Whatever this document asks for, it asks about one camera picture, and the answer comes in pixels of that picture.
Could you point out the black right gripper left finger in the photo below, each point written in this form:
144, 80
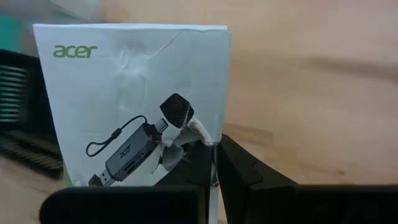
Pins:
124, 205

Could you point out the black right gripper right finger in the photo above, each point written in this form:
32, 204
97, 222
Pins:
280, 205

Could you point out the white acer card reader box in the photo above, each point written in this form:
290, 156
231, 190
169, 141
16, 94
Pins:
109, 93

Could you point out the teal translucent plastic bin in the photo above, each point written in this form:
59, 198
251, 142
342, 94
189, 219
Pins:
12, 34

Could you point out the black slotted plastic basket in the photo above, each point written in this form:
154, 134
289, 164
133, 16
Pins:
21, 124

